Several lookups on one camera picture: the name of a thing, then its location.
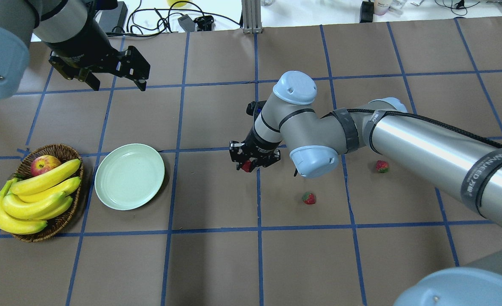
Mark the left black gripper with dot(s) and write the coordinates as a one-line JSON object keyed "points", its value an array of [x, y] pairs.
{"points": [[88, 46]]}

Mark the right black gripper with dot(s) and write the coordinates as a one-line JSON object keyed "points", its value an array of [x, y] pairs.
{"points": [[259, 143]]}

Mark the red strawberry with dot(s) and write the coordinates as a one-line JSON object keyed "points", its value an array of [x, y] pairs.
{"points": [[382, 166], [247, 166], [309, 198]]}

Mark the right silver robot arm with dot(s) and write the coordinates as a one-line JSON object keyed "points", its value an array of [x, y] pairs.
{"points": [[460, 163]]}

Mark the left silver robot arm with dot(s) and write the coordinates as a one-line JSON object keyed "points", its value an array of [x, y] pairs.
{"points": [[80, 47]]}

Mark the light green plate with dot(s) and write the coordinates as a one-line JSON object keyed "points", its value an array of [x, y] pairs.
{"points": [[129, 177]]}

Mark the black laptop power brick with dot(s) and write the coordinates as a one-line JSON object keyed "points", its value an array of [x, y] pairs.
{"points": [[112, 15]]}

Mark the woven wicker basket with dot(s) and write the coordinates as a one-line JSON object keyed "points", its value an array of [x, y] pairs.
{"points": [[55, 225]]}

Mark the yellow tape roll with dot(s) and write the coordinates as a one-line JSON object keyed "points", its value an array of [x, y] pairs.
{"points": [[176, 4]]}

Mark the red apple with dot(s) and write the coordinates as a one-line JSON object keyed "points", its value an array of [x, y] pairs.
{"points": [[43, 164]]}

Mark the yellow banana bunch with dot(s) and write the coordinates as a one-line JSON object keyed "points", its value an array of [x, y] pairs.
{"points": [[26, 205]]}

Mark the black power adapter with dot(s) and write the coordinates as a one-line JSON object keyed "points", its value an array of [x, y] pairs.
{"points": [[366, 12]]}

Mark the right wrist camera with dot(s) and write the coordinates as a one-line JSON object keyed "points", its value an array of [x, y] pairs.
{"points": [[254, 108]]}

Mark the aluminium frame post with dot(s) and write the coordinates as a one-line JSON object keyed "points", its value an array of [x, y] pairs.
{"points": [[251, 17]]}

